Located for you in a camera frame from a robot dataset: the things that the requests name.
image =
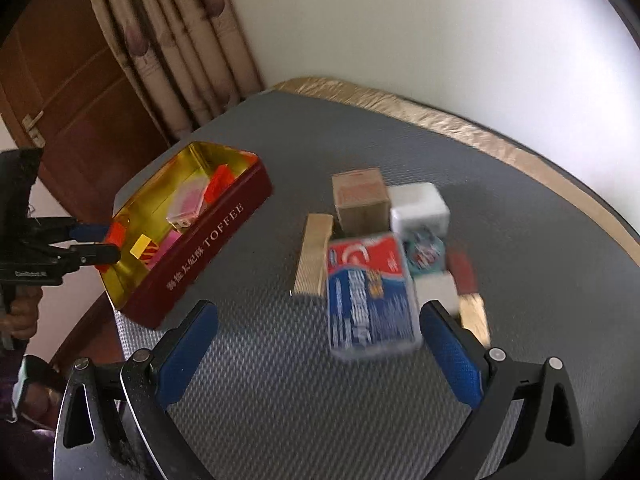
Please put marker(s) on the pink item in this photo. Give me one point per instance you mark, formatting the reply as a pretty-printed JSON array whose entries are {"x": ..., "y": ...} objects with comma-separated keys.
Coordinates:
[{"x": 165, "y": 246}]

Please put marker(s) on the white rounded box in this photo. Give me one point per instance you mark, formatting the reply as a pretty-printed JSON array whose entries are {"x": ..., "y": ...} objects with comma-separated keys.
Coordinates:
[{"x": 419, "y": 210}]

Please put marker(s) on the person's left hand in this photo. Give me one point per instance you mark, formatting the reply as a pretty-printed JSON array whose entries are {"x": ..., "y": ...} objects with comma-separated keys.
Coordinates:
[{"x": 22, "y": 312}]

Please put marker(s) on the small teal tin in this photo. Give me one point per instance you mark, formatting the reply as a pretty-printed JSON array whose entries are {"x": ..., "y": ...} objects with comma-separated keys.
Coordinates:
[{"x": 425, "y": 255}]

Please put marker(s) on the white zigzag patterned box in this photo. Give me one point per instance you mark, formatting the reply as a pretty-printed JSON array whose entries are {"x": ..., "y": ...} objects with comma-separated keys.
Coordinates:
[{"x": 437, "y": 292}]

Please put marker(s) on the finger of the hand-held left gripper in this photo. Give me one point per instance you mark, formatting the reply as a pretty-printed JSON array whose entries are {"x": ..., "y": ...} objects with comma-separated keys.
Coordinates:
[
  {"x": 95, "y": 255},
  {"x": 87, "y": 232}
]

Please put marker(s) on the cream gold box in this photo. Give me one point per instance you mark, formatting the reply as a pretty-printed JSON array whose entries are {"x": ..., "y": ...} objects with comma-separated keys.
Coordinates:
[{"x": 472, "y": 316}]

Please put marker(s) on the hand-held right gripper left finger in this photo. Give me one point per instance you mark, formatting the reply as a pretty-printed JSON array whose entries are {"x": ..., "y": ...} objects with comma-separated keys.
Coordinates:
[{"x": 190, "y": 355}]

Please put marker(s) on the dark red block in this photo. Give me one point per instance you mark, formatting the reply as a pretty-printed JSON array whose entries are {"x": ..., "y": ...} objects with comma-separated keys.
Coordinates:
[{"x": 462, "y": 272}]

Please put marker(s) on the brown cardboard box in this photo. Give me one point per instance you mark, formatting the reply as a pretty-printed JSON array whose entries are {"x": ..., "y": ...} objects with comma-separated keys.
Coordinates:
[{"x": 361, "y": 200}]

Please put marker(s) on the orange block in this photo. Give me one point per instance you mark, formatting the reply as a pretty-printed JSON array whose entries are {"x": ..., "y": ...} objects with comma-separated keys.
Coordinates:
[{"x": 116, "y": 234}]

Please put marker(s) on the beige leaf print curtain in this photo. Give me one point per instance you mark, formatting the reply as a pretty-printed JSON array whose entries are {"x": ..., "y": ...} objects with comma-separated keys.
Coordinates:
[{"x": 170, "y": 40}]

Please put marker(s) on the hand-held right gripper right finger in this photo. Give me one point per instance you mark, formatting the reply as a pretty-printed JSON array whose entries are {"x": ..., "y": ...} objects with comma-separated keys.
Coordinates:
[{"x": 450, "y": 355}]

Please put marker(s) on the brown wooden door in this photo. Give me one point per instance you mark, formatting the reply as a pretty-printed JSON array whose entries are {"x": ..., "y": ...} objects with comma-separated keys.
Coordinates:
[{"x": 75, "y": 85}]

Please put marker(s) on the red tin box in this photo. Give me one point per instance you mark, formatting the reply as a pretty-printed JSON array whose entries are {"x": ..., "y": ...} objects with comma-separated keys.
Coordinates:
[{"x": 210, "y": 260}]

